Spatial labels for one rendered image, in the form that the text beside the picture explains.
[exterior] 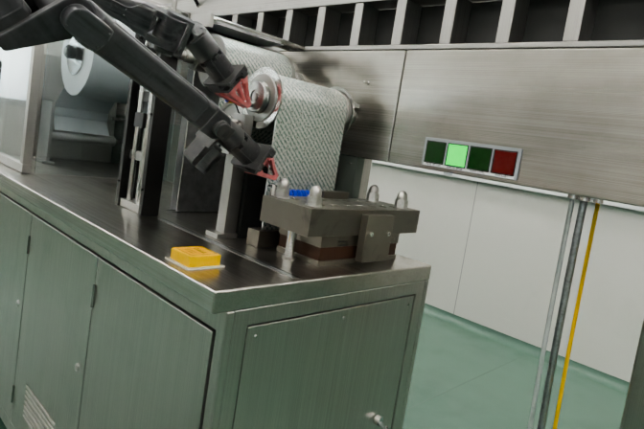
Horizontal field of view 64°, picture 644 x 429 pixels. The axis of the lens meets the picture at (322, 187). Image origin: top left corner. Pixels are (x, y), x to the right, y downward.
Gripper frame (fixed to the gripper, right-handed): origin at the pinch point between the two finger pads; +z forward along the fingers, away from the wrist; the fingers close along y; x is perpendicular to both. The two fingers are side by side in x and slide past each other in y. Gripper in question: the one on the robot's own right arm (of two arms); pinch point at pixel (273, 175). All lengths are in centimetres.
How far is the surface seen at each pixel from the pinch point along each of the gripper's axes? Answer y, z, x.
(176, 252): 8.8, -17.4, -27.4
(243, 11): -66, 1, 60
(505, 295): -49, 266, 67
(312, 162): 0.2, 8.3, 9.8
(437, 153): 24.7, 20.3, 24.8
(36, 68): -102, -30, 5
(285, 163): 0.3, 0.7, 4.3
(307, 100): 0.1, -3.6, 20.2
